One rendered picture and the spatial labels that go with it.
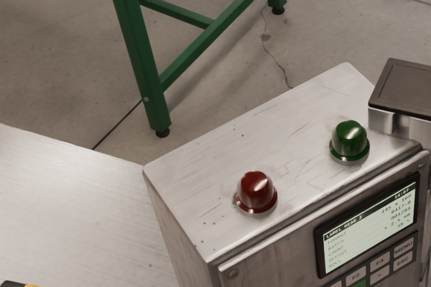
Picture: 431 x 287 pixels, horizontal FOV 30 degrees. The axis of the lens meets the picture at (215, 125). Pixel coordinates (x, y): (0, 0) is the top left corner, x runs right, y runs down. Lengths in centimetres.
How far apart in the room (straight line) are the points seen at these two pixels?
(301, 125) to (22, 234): 89
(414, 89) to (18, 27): 270
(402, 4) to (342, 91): 238
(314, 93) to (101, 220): 83
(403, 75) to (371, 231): 11
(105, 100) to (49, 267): 147
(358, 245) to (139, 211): 82
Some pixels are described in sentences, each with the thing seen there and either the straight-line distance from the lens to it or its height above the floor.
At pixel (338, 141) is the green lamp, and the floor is 149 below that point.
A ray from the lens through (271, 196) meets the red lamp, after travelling 49.
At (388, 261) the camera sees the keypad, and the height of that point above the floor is 137.
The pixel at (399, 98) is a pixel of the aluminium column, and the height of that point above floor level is 150.
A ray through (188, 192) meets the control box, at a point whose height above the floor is 147.
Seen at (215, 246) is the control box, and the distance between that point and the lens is 49.
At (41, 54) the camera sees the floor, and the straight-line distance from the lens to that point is 300.
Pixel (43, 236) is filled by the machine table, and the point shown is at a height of 83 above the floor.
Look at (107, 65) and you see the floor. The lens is 286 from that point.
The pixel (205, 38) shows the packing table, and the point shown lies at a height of 20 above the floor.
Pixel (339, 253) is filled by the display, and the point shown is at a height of 142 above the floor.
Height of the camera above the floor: 188
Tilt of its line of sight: 47 degrees down
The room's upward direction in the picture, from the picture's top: 12 degrees counter-clockwise
